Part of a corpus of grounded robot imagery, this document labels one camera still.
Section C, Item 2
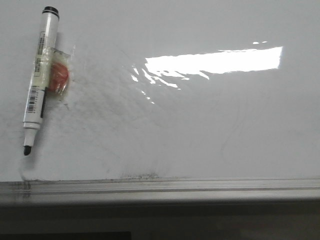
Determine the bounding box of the aluminium whiteboard frame rail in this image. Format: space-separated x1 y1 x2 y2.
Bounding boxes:
0 178 320 207

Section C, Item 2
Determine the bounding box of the white whiteboard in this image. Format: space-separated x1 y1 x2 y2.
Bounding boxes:
0 0 320 182

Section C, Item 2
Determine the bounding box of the red magnet taped to marker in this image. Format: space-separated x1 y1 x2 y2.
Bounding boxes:
48 48 73 100

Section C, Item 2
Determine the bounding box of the white black whiteboard marker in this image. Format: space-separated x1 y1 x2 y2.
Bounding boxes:
23 6 60 156

